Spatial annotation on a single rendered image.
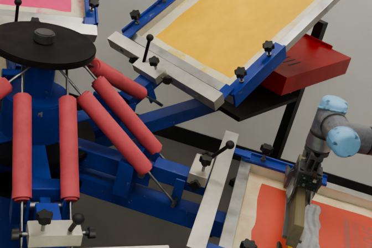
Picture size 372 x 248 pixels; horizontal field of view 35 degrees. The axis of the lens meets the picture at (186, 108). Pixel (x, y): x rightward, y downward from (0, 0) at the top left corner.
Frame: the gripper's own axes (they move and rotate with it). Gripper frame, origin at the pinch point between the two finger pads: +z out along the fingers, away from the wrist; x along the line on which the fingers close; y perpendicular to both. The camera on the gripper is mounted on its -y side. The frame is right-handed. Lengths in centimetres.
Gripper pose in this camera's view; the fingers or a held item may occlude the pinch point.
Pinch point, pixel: (296, 200)
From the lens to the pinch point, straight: 184.3
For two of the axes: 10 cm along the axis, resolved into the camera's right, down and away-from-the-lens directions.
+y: -2.1, 3.9, -9.0
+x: 9.5, 2.9, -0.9
